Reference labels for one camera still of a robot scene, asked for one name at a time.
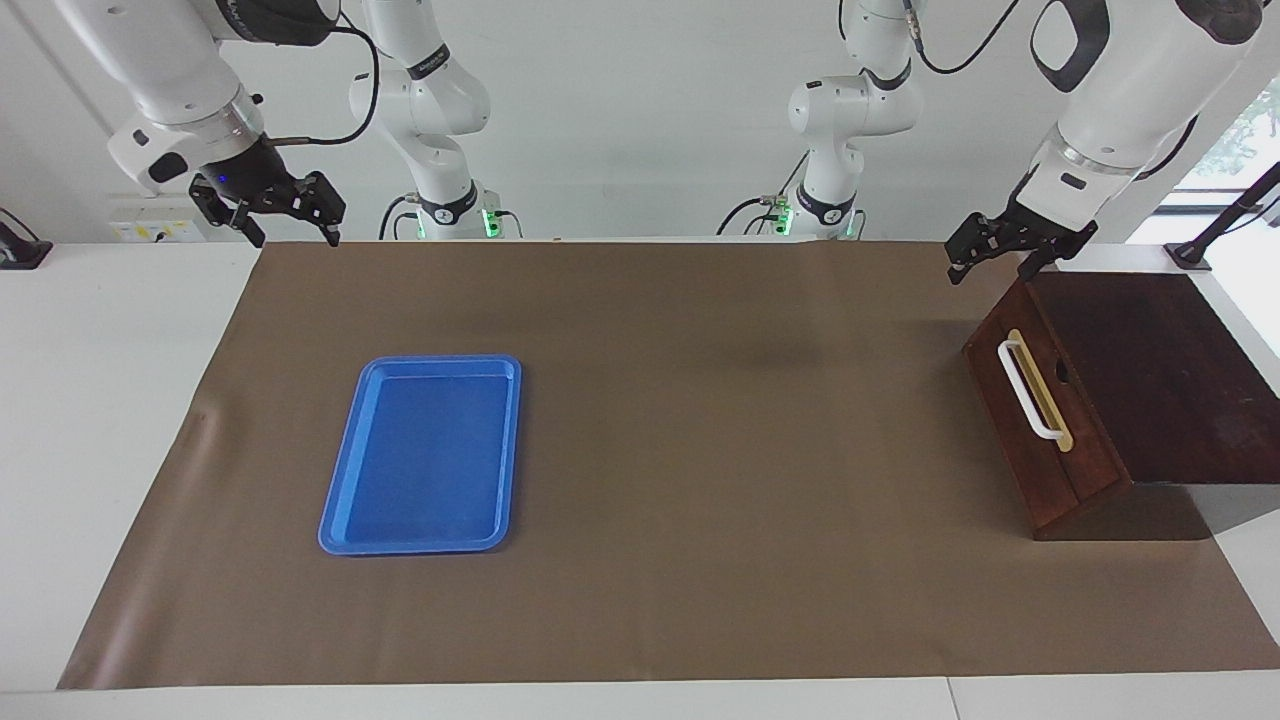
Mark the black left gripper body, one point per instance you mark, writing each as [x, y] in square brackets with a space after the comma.
[1045, 232]

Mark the blue plastic tray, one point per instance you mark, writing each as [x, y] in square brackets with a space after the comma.
[430, 460]

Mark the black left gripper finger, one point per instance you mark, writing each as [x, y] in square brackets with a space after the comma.
[1045, 258]
[980, 238]

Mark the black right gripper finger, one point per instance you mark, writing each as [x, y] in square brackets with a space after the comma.
[215, 205]
[322, 200]

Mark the brown table mat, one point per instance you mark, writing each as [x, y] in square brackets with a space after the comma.
[700, 480]

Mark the black clamp mount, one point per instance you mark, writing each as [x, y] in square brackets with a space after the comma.
[22, 250]

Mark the black angled stand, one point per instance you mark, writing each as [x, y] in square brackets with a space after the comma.
[1190, 252]

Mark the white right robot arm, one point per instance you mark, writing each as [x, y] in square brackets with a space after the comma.
[180, 70]

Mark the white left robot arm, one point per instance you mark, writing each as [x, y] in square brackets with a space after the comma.
[1130, 90]

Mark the dark wooden drawer cabinet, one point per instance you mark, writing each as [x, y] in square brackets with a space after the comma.
[1180, 380]

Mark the white wall socket box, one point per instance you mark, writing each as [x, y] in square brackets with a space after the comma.
[155, 222]

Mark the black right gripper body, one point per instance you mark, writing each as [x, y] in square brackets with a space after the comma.
[255, 178]

